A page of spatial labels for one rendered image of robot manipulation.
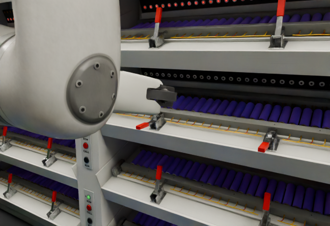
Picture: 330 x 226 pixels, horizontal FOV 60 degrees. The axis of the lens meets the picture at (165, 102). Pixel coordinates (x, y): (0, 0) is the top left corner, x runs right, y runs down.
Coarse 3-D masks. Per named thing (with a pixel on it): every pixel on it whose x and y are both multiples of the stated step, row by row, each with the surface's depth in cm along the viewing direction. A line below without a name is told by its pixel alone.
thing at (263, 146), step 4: (268, 136) 55; (272, 136) 55; (268, 140) 54; (272, 140) 55; (260, 144) 51; (264, 144) 51; (268, 144) 52; (260, 148) 50; (264, 148) 49; (264, 152) 49
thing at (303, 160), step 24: (312, 96) 64; (120, 120) 76; (144, 120) 74; (168, 144) 68; (192, 144) 64; (216, 144) 60; (240, 144) 58; (288, 144) 56; (264, 168) 57; (288, 168) 54; (312, 168) 51
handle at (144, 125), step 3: (153, 117) 69; (156, 117) 69; (153, 120) 68; (156, 120) 69; (141, 123) 65; (144, 123) 65; (147, 123) 65; (150, 123) 67; (138, 126) 63; (141, 126) 63; (144, 126) 64; (147, 126) 65; (138, 129) 63
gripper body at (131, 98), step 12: (120, 72) 32; (120, 84) 31; (132, 84) 33; (144, 84) 34; (156, 84) 36; (120, 96) 31; (132, 96) 33; (144, 96) 34; (120, 108) 32; (132, 108) 33; (144, 108) 35; (156, 108) 37
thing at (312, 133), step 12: (192, 120) 68; (204, 120) 66; (216, 120) 64; (228, 120) 63; (240, 120) 62; (252, 120) 61; (264, 132) 59; (288, 132) 57; (300, 132) 55; (312, 132) 54; (324, 132) 53; (312, 144) 53; (324, 144) 53
